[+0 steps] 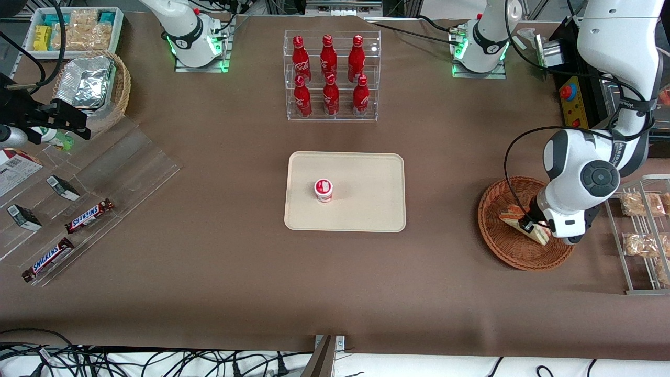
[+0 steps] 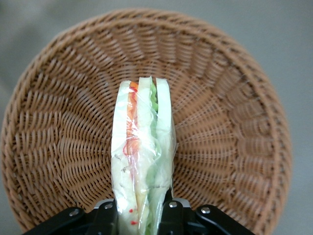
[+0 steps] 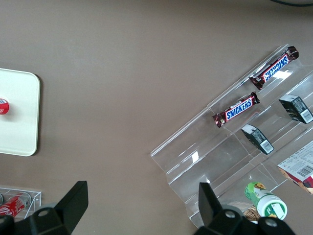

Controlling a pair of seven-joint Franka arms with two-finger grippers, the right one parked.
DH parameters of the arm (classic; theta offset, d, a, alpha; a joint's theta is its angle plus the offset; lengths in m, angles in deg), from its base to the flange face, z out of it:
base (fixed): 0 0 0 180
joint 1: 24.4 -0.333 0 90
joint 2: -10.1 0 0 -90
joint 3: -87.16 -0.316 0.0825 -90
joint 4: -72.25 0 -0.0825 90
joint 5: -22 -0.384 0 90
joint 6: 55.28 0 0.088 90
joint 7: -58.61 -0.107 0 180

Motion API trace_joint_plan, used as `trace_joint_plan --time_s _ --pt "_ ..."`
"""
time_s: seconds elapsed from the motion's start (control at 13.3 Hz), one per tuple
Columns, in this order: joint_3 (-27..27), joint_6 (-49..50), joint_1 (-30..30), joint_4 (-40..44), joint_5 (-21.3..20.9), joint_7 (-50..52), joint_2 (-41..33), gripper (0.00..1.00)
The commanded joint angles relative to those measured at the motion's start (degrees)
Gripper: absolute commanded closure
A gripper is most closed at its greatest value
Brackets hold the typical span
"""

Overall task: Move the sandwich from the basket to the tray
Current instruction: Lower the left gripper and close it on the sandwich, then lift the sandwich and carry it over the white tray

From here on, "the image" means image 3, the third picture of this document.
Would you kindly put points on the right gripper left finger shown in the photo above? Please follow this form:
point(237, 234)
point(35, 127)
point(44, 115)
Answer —
point(71, 210)

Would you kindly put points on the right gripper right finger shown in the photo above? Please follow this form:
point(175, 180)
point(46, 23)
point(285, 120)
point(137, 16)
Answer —
point(210, 215)

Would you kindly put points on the tan wicker basket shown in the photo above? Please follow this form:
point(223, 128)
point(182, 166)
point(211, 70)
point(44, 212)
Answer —
point(250, 214)

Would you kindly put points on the beige plastic tray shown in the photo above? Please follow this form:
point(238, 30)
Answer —
point(19, 132)

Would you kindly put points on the clear acrylic bottle rack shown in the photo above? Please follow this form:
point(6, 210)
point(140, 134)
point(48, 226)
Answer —
point(34, 198)

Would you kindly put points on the red cola bottle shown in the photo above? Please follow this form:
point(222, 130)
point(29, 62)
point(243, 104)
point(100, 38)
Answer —
point(14, 205)

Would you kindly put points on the green white plastic bottle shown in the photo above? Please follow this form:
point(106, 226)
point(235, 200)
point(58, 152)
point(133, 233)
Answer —
point(266, 200)

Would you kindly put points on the clear acrylic stepped stand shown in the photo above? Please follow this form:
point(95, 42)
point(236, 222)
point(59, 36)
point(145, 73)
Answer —
point(195, 159)

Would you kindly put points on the small black box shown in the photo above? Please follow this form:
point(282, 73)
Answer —
point(256, 138)
point(296, 109)

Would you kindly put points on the white red carton box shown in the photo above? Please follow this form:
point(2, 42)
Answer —
point(298, 166)

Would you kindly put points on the brown Snickers bar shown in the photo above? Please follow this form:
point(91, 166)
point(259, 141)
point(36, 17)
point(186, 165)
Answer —
point(275, 68)
point(237, 111)

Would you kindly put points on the red white yogurt cup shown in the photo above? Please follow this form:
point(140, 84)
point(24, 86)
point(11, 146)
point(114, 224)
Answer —
point(3, 106)

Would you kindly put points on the brown table cover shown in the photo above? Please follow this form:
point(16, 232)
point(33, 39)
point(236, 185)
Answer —
point(122, 73)

